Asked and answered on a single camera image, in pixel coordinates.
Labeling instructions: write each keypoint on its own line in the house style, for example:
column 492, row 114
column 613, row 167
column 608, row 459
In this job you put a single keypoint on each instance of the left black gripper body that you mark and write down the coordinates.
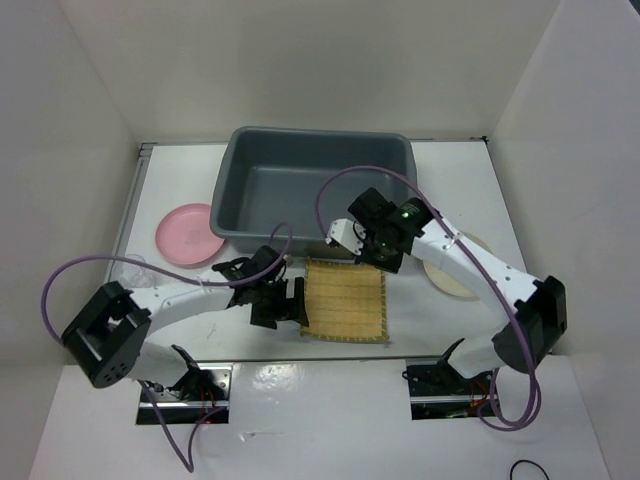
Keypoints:
column 270, row 303

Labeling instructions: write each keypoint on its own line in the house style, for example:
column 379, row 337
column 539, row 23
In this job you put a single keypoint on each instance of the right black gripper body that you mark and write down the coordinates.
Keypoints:
column 376, row 253

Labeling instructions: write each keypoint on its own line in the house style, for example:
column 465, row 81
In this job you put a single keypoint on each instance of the yellow bamboo mat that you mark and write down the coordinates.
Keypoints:
column 345, row 303

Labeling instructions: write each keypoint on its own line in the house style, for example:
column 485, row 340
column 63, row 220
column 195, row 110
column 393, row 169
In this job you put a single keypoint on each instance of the cream bear plate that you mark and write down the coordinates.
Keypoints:
column 447, row 284

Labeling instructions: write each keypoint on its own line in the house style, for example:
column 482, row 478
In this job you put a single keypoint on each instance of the pink plastic plate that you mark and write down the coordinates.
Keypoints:
column 184, row 238

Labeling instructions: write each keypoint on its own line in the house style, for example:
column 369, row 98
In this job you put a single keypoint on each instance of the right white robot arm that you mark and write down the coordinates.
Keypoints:
column 531, row 312

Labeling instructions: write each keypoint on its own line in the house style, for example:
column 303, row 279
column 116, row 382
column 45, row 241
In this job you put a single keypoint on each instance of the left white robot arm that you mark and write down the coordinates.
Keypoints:
column 109, row 336

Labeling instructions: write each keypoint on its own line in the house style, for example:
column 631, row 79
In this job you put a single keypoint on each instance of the grey plastic bin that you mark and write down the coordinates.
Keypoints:
column 278, row 185

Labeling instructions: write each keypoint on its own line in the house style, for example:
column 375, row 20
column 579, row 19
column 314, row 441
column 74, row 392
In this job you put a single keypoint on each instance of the clear plastic cup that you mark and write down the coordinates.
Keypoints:
column 133, row 274

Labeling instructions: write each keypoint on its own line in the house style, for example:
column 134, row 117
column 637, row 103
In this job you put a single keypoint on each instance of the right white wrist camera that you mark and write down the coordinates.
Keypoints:
column 347, row 234

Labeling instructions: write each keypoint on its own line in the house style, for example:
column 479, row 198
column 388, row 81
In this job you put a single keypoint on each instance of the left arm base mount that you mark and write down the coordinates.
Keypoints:
column 201, row 395

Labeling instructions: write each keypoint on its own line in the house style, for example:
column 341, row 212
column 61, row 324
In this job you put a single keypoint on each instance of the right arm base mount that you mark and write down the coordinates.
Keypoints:
column 437, row 391

